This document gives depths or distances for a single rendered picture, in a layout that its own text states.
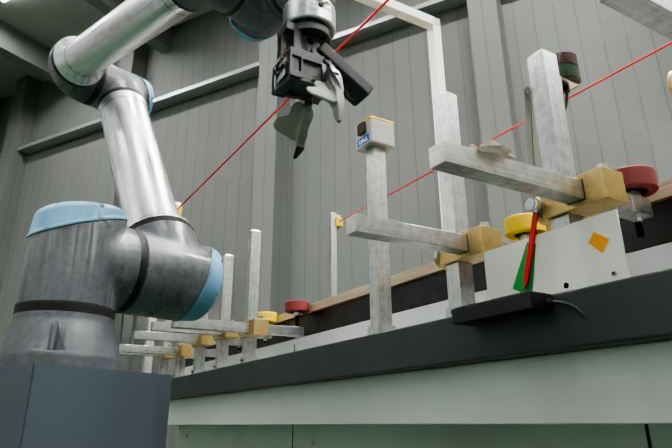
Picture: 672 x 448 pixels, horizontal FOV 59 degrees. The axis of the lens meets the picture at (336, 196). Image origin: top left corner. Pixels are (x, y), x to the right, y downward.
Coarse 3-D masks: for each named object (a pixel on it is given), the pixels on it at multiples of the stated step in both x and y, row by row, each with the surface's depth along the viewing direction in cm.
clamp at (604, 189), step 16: (576, 176) 89; (592, 176) 86; (608, 176) 85; (592, 192) 86; (608, 192) 84; (624, 192) 86; (544, 208) 93; (560, 208) 90; (576, 208) 88; (592, 208) 88; (608, 208) 88; (544, 224) 95
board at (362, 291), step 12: (660, 192) 99; (588, 216) 111; (504, 240) 128; (516, 240) 125; (432, 264) 147; (396, 276) 160; (408, 276) 155; (420, 276) 151; (360, 288) 174; (324, 300) 191; (336, 300) 185; (348, 300) 179; (312, 312) 199
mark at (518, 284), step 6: (534, 246) 93; (534, 252) 93; (522, 258) 95; (534, 258) 93; (522, 264) 95; (522, 270) 94; (516, 276) 95; (522, 276) 94; (516, 282) 95; (522, 282) 94; (528, 282) 93; (516, 288) 95; (522, 288) 94; (528, 288) 93
